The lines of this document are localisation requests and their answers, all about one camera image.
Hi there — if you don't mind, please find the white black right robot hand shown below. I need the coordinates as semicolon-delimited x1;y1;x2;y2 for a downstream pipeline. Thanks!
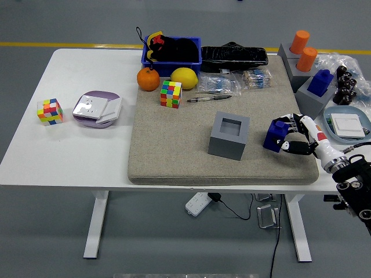
274;113;345;168

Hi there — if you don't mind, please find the blue square seal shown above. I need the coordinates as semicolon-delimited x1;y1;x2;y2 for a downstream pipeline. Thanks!
263;118;290;153
307;69;334;98

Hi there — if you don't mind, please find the grey square seal holder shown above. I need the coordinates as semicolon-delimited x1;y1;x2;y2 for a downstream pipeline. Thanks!
296;75;337;120
208;111;251;162

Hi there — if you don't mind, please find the orange cylinder seal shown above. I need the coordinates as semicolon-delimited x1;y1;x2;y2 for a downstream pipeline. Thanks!
295;46;318;72
289;30;310;55

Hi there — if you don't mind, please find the light blue plate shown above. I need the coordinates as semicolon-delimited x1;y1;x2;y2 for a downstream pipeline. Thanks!
322;105;371;145

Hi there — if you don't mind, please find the crumpled clear plastic bag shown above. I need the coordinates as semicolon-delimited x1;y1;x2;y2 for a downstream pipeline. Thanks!
314;52;371;103

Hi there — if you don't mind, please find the small clear bag of resistors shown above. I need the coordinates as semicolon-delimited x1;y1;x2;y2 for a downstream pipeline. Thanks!
241;68;273;90

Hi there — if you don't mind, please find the white table leg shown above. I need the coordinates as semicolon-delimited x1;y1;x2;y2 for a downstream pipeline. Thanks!
83;190;110;259
283;193;313;264

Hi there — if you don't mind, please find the large clear bag of resistors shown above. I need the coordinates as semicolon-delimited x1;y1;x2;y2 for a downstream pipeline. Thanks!
197;72;242;97

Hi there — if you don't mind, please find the dark ballpoint pen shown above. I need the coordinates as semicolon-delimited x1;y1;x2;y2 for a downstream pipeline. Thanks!
186;94;232;104

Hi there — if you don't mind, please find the black wrapped tray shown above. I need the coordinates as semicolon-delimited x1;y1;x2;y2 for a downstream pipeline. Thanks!
199;41;269;74

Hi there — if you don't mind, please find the white power strip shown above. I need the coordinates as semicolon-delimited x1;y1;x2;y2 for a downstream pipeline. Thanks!
185;192;212;217

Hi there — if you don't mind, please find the grey-brown mat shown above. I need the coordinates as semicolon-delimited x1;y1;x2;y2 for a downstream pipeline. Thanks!
127;54;319;186

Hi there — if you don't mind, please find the yellow lemon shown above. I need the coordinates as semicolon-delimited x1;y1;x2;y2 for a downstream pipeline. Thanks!
169;67;199;90

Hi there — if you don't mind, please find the four-by-four colourful magic cube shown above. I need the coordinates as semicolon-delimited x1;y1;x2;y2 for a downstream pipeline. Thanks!
159;80;183;109

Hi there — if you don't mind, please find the blue plastic bin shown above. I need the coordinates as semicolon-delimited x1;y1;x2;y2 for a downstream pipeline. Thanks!
140;36;203;78

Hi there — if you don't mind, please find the orange fruit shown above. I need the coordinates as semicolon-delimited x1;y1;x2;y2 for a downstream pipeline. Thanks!
136;67;161;92

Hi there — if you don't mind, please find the purple plate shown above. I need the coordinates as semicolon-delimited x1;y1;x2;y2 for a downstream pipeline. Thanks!
71;90;122;129

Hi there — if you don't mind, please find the three-by-three colourful magic cube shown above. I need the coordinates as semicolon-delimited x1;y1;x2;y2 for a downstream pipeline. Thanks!
36;98;63;127

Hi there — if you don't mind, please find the white wall switch panel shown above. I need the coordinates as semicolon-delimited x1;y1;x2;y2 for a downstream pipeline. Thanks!
330;113;366;138
95;97;123;125

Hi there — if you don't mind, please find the large metal bracket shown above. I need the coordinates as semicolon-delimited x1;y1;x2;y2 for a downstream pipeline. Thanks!
257;204;282;230

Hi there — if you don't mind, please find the black floor cable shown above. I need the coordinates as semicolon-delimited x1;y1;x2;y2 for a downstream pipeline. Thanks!
269;193;283;278

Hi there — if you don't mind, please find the black plug with cable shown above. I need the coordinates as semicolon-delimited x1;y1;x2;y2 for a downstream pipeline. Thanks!
208;192;254;221

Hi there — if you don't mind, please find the black pouch with strap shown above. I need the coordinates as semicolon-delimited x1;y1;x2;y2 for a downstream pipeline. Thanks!
135;27;199;69

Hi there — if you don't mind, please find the white wall socket panel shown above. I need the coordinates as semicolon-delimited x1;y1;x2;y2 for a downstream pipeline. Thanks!
72;94;110;120

